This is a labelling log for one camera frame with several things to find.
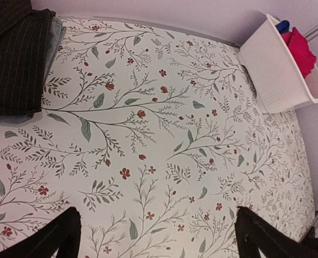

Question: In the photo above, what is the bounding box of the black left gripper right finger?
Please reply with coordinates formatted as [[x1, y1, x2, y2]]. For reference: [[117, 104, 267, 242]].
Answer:
[[235, 206, 318, 258]]

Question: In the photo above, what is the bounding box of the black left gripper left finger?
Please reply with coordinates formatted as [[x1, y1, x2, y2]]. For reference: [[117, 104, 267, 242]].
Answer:
[[0, 207, 81, 257]]

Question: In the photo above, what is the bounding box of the magenta t-shirt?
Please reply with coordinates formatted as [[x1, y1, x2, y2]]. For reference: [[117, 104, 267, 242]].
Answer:
[[280, 27, 317, 78]]

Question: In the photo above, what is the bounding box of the white plastic laundry bin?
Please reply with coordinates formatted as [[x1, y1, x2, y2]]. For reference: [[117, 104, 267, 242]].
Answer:
[[237, 15, 318, 113]]

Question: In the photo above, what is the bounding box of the floral patterned table cloth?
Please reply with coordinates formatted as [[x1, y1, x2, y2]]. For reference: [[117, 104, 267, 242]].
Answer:
[[0, 18, 315, 257]]

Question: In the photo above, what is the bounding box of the black pinstriped folded shirt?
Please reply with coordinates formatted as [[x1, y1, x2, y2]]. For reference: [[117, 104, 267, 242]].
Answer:
[[0, 1, 55, 116]]

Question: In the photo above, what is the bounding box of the grey folded garment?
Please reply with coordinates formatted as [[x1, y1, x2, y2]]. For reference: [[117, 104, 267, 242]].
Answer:
[[0, 17, 67, 124]]

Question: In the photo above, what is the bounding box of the blue garment in bin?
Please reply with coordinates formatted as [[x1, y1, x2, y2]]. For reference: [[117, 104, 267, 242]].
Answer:
[[275, 20, 290, 34]]

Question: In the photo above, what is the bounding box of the aluminium frame post right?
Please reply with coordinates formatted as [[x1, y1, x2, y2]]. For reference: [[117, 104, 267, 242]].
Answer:
[[302, 15, 318, 40]]

